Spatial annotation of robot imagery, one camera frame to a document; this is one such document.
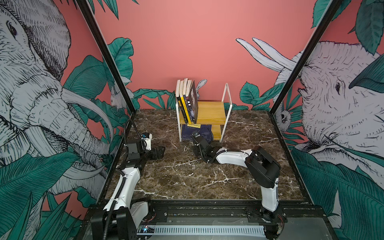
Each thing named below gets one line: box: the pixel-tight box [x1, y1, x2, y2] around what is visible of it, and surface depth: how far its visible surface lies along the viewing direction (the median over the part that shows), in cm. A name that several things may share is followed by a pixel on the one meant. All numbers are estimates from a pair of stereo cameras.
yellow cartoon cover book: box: [179, 80, 192, 125], surface depth 78 cm
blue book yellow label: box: [181, 124, 214, 142], surface depth 102 cm
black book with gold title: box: [175, 79, 188, 124], surface depth 77 cm
